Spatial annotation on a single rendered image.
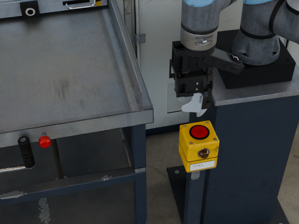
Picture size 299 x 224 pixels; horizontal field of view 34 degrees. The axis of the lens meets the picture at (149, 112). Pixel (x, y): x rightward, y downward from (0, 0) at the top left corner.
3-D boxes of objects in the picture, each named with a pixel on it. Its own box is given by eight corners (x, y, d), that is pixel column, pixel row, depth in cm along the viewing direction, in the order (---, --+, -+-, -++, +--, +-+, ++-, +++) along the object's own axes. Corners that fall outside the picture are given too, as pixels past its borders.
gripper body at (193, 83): (168, 78, 112) (170, 34, 103) (204, 74, 113) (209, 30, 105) (176, 101, 106) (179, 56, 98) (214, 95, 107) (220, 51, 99)
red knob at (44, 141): (51, 148, 133) (50, 140, 131) (39, 150, 132) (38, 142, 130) (50, 136, 136) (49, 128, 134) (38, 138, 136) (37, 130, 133)
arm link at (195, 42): (212, 12, 102) (224, 34, 96) (210, 31, 105) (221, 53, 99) (176, 16, 101) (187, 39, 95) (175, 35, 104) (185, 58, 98)
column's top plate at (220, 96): (275, 37, 179) (276, 32, 178) (312, 93, 156) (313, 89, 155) (189, 47, 175) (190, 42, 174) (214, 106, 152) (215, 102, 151)
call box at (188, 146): (216, 168, 125) (220, 141, 118) (186, 174, 123) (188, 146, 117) (207, 146, 130) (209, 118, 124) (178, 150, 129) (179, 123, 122)
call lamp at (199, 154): (211, 160, 120) (212, 150, 117) (198, 162, 119) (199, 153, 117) (209, 155, 121) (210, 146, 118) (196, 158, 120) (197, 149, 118)
